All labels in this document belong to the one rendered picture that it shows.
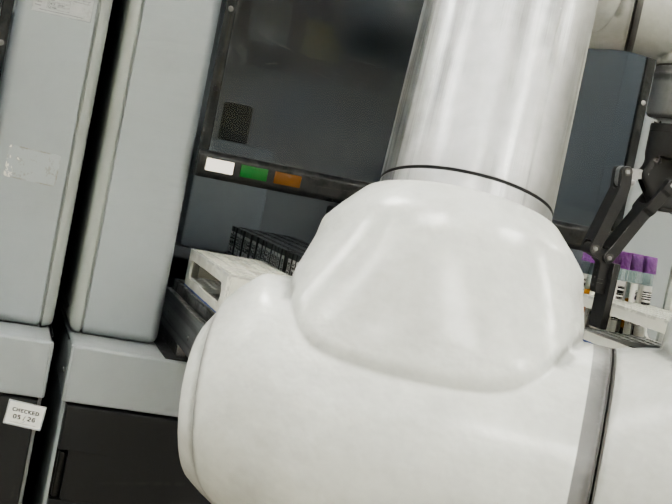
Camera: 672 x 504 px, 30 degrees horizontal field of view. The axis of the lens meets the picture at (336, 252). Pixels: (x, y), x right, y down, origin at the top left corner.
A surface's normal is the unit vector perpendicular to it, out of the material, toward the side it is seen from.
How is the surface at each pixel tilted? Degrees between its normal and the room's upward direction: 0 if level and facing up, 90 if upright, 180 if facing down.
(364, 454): 84
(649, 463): 72
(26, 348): 90
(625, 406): 47
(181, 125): 90
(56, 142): 90
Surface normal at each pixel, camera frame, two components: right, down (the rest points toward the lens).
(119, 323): 0.25, 0.11
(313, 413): -0.19, -0.21
